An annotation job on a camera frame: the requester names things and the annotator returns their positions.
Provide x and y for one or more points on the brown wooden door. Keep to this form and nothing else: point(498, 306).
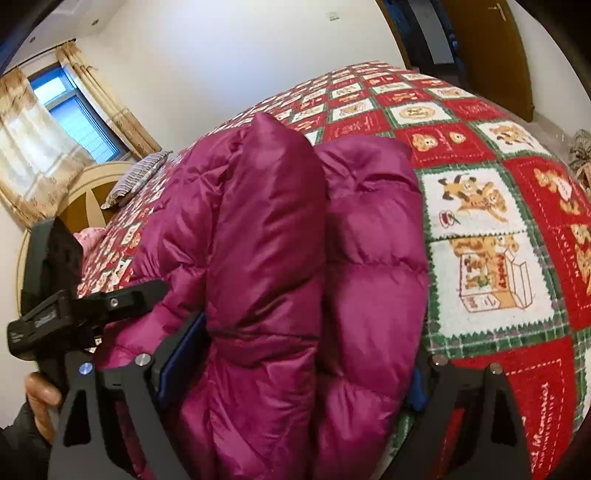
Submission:
point(492, 50)

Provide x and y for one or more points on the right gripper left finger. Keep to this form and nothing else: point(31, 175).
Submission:
point(154, 386)

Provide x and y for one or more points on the person's left hand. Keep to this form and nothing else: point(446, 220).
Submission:
point(41, 396)

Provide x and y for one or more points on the clutter pile beside bed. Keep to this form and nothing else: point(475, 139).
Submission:
point(579, 159)

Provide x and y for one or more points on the grey patterned pillow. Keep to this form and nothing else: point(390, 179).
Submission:
point(134, 179)

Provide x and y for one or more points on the magenta puffer jacket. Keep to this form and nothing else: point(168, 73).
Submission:
point(309, 264)

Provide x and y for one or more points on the red patchwork bear bedspread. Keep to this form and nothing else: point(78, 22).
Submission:
point(506, 233)

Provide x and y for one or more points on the pink pillow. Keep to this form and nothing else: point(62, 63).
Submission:
point(89, 238)

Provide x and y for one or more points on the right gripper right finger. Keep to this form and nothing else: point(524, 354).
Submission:
point(435, 388)

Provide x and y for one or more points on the wall light switch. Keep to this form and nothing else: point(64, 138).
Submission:
point(332, 16)

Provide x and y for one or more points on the cream wooden headboard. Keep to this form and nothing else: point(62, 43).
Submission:
point(81, 207)

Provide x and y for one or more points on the window with blue glass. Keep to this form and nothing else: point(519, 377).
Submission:
point(74, 114)

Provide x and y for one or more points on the beige floral curtain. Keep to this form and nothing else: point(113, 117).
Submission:
point(121, 121)

